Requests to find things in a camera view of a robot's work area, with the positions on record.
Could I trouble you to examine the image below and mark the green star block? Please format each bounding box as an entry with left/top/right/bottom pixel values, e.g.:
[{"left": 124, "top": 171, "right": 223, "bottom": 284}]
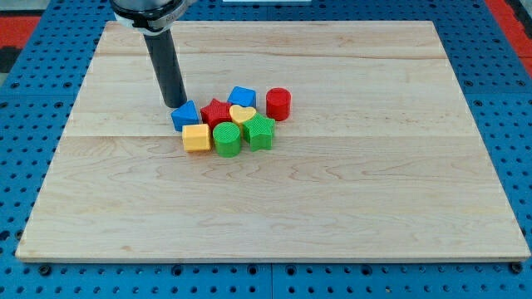
[{"left": 243, "top": 113, "right": 275, "bottom": 151}]

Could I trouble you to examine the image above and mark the red star block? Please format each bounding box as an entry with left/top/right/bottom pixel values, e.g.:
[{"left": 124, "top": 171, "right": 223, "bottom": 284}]
[{"left": 200, "top": 98, "right": 232, "bottom": 130}]

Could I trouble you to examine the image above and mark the green cylinder block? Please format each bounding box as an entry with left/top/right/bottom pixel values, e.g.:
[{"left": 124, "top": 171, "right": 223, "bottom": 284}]
[{"left": 213, "top": 122, "right": 241, "bottom": 158}]

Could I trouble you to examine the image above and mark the yellow heart block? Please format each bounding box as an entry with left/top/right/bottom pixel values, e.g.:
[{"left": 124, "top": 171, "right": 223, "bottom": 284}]
[{"left": 229, "top": 105, "right": 257, "bottom": 127}]

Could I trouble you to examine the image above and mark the red cylinder block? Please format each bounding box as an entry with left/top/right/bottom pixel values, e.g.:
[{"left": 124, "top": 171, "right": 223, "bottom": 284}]
[{"left": 266, "top": 87, "right": 292, "bottom": 121}]

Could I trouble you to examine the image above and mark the blue cube block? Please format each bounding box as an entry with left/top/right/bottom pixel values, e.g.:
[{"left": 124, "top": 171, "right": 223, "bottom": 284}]
[{"left": 227, "top": 86, "right": 256, "bottom": 108}]

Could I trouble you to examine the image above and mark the yellow cube block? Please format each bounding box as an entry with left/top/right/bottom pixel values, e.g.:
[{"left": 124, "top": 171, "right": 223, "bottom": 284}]
[{"left": 182, "top": 124, "right": 211, "bottom": 152}]

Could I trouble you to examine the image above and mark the blue triangle block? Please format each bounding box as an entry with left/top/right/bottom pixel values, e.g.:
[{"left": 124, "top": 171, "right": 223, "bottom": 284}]
[{"left": 170, "top": 100, "right": 200, "bottom": 132}]

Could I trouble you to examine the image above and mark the light wooden board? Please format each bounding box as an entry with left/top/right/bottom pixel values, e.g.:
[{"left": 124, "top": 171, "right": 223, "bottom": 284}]
[{"left": 16, "top": 21, "right": 530, "bottom": 263}]

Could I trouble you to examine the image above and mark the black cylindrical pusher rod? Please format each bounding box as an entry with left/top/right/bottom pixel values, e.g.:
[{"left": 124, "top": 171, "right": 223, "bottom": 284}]
[{"left": 144, "top": 29, "right": 187, "bottom": 108}]

